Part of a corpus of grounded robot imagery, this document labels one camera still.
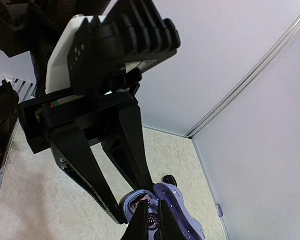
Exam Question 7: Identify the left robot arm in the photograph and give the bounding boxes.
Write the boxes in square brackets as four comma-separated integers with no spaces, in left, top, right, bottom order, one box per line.
[0,0,154,224]

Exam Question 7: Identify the black earbud case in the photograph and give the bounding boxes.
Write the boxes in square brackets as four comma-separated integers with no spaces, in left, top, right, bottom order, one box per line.
[162,175,178,187]

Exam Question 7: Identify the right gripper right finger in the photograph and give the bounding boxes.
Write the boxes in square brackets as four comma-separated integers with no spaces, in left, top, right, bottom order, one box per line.
[158,200,186,240]

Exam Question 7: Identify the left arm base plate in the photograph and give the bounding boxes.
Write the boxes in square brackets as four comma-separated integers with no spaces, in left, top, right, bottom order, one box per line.
[0,115,18,169]

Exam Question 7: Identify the purple earbud charging case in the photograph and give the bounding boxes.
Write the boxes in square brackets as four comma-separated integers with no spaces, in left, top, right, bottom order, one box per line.
[120,182,206,240]

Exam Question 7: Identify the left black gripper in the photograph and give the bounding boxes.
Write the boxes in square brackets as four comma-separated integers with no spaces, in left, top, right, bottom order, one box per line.
[18,89,154,225]

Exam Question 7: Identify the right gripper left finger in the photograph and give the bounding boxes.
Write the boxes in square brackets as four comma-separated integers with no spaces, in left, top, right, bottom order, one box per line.
[121,200,149,240]

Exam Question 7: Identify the purple sticker on wall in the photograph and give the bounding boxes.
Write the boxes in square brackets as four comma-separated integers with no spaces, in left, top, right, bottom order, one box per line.
[215,203,224,218]

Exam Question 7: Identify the left aluminium corner post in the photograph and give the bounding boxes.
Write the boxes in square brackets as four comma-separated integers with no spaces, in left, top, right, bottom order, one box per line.
[184,15,300,140]

